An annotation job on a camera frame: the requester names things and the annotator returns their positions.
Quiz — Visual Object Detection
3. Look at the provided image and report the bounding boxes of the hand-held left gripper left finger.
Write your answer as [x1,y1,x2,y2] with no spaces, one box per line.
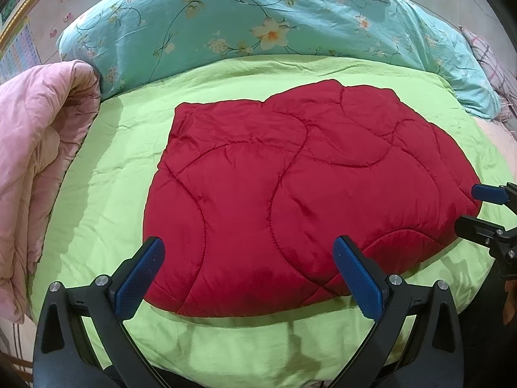
[34,236,170,388]

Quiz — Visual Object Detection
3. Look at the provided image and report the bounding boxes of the light green blanket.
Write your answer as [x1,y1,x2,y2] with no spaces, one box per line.
[30,53,510,378]

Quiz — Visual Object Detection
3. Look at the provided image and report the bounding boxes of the person's right hand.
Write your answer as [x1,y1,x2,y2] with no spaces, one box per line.
[502,282,517,326]

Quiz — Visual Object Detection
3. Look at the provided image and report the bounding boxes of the pink quilt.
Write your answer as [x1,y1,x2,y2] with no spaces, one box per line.
[0,60,102,325]

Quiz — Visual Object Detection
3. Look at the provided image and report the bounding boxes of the plaid bed sheet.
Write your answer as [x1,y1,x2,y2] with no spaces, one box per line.
[0,314,39,378]

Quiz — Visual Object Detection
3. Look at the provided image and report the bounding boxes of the gold picture frame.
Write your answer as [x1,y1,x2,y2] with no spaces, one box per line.
[0,0,45,47]

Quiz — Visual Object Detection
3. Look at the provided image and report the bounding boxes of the wall poster chart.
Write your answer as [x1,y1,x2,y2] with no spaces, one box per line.
[0,16,43,86]

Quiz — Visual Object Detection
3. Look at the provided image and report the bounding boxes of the red quilted blanket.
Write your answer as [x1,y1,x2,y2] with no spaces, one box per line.
[143,79,483,319]

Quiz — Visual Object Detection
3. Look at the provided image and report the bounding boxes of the pink plaid pillow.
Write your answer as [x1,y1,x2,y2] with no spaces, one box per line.
[458,26,517,124]

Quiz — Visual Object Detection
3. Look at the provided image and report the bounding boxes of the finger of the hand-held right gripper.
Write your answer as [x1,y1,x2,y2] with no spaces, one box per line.
[454,214,517,252]
[472,183,517,208]

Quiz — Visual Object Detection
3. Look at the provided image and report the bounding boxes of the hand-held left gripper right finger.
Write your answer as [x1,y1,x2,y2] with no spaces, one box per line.
[327,235,463,388]

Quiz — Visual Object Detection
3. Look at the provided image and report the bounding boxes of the teal floral quilt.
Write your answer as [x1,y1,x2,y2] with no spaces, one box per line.
[56,0,503,122]

